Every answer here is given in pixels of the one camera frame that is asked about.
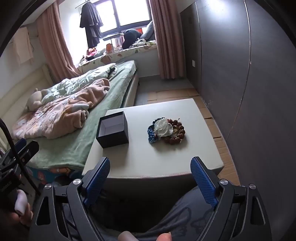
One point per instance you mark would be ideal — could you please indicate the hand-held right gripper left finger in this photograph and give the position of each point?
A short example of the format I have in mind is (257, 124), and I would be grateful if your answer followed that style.
(97, 183)

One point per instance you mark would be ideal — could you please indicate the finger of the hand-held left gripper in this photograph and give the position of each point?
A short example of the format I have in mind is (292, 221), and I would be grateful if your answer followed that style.
(26, 148)

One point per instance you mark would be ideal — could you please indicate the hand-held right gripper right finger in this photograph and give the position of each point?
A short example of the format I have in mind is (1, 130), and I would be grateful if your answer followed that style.
(203, 183)

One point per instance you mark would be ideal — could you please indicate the black jewelry box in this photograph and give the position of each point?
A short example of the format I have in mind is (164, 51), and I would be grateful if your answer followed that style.
(115, 139)

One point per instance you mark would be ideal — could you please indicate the person's left hand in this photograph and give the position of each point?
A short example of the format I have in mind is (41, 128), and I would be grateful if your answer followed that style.
(22, 208)

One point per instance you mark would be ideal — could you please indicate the person's right hand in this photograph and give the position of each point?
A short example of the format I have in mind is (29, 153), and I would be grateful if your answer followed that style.
(126, 236)

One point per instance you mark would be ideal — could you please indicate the printed storage box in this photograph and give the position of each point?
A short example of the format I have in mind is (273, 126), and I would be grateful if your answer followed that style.
(44, 175)

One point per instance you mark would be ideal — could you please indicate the cardboard floor sheets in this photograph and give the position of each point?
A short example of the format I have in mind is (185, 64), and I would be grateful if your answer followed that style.
(219, 143)

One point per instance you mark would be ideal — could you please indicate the bed with green sheet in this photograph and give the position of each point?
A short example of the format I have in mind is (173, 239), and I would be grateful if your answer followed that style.
(69, 148)

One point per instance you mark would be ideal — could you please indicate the pink fleece blanket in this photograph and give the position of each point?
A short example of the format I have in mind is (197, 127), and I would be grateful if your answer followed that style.
(57, 115)

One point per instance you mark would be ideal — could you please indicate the beige plush toy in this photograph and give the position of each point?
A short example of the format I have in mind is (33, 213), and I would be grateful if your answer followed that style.
(34, 99)

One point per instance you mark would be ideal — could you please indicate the white low table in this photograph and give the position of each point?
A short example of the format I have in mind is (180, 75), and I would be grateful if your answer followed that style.
(143, 160)

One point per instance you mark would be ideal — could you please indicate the cream padded headboard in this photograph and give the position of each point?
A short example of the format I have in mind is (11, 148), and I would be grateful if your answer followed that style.
(18, 88)

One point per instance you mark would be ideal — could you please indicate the person's dark grey pants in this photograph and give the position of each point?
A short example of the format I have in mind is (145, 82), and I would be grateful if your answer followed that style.
(150, 213)

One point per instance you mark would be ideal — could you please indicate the light green duvet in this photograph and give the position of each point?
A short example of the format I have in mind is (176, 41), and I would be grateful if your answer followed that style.
(78, 81)

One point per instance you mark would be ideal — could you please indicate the pink curtain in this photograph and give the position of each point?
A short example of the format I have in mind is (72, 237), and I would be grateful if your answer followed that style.
(55, 46)
(168, 46)

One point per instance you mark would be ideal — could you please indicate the pink and red toy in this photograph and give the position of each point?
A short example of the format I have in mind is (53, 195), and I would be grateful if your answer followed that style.
(92, 52)

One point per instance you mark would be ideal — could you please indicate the dark grey wardrobe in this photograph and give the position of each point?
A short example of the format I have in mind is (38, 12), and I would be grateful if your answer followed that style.
(231, 69)

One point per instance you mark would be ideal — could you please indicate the orange bag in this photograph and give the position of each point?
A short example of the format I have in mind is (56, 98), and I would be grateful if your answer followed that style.
(110, 48)

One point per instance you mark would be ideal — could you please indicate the printed window seat cushion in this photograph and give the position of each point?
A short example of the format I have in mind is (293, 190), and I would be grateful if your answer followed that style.
(129, 52)

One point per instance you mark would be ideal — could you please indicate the small white folding table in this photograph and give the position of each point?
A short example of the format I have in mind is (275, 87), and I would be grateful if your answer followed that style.
(112, 36)

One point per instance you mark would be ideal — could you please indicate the hanging dark clothes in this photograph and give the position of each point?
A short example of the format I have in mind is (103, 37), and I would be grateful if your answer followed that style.
(91, 23)

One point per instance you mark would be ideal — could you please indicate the dark clothes pile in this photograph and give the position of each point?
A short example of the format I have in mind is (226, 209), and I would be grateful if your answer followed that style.
(130, 38)

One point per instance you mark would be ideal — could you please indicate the grey pillow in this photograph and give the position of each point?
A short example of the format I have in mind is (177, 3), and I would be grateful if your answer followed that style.
(148, 32)

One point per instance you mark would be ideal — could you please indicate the window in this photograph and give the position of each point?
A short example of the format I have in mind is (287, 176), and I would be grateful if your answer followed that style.
(129, 14)

